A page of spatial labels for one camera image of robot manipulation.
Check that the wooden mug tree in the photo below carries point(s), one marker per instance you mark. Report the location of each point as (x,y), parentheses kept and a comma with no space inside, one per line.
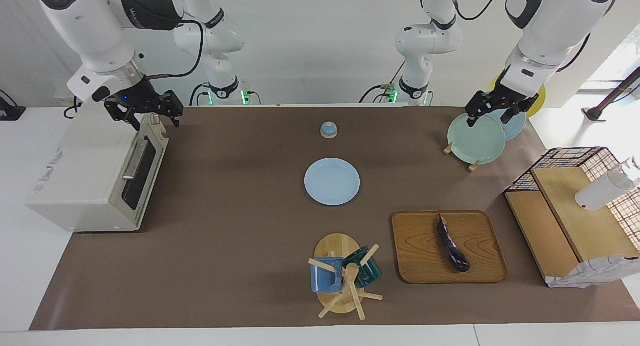
(335,246)

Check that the brown table mat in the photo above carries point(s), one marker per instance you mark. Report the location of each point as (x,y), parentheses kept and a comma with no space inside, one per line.
(240,226)

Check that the light blue round plate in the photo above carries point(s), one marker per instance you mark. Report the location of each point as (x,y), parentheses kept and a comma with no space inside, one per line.
(332,182)

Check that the wooden step shelf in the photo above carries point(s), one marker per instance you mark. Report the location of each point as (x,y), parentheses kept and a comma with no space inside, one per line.
(575,211)

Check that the yellow plate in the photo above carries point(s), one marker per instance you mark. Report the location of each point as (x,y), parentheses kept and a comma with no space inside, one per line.
(538,101)

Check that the pale blue racked plate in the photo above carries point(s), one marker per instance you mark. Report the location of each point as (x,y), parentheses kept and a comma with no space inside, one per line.
(517,128)

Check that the square wooden tray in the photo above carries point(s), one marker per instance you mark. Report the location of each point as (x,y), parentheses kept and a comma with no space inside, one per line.
(420,251)

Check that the black clamp device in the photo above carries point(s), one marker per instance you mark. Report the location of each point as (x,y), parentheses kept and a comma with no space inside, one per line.
(9,110)

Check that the white power strip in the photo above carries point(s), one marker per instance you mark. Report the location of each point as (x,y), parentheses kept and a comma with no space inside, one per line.
(61,93)

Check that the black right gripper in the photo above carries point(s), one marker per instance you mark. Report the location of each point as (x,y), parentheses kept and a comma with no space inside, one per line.
(142,98)

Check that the black stand pole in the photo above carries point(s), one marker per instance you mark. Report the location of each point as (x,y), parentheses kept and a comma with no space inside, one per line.
(612,93)

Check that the white plastic bottle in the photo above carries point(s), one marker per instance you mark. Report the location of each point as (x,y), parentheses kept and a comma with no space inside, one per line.
(597,193)

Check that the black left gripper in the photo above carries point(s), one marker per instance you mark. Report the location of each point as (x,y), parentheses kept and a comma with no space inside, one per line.
(500,99)

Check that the cream toaster oven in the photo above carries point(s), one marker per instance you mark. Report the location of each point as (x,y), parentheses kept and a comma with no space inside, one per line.
(80,176)

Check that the white patterned cloth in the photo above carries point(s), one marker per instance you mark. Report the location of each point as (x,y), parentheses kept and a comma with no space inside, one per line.
(595,271)

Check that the wooden plate rack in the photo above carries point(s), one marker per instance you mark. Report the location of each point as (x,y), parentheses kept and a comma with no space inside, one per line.
(473,165)

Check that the dark purple eggplant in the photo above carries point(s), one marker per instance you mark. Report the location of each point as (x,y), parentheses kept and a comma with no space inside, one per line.
(452,251)

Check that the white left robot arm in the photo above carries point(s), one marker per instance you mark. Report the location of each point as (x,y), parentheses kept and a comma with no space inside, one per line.
(555,20)

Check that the blue ceramic mug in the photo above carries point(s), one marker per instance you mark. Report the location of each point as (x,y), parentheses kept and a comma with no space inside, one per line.
(325,281)

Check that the pale green plate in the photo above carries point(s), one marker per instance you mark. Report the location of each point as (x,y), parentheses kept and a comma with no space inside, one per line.
(475,140)

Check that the small blue dome bell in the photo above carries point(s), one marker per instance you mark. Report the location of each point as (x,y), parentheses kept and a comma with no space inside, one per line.
(328,130)

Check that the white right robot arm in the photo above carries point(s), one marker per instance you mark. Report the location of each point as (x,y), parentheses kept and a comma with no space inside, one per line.
(90,30)

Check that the dark teal glass mug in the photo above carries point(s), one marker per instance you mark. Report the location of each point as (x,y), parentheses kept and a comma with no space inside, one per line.
(369,273)

